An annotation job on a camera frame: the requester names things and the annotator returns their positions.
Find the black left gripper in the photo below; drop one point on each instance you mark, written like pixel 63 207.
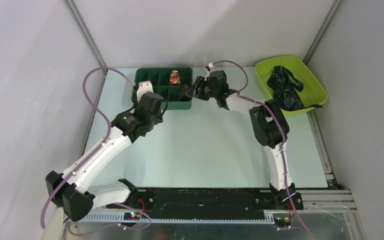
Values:
pixel 158 118

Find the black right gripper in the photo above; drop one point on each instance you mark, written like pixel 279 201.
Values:
pixel 194 92

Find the green compartment organizer tray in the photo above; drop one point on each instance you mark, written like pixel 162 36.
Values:
pixel 160 80

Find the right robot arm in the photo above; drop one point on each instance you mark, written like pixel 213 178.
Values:
pixel 270 129

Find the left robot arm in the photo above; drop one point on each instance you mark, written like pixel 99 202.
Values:
pixel 72 189

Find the brown patterned rolled tie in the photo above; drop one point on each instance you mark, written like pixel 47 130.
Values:
pixel 184 97

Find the navy floral gold tie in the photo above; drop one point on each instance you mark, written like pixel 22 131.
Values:
pixel 285 90

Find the lime green plastic bin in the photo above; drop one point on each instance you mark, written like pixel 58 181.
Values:
pixel 313 92

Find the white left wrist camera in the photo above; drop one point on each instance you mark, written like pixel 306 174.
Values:
pixel 143 87

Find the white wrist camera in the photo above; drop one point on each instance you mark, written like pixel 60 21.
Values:
pixel 209 69
pixel 143 87

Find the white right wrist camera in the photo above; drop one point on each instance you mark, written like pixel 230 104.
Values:
pixel 209 69

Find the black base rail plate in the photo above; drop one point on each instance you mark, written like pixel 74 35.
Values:
pixel 234 204

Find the left corner aluminium post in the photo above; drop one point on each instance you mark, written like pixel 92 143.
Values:
pixel 84 31

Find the corner aluminium post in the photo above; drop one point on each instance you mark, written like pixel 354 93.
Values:
pixel 84 31
pixel 322 30

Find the right corner aluminium post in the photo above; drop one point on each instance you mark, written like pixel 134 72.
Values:
pixel 322 30

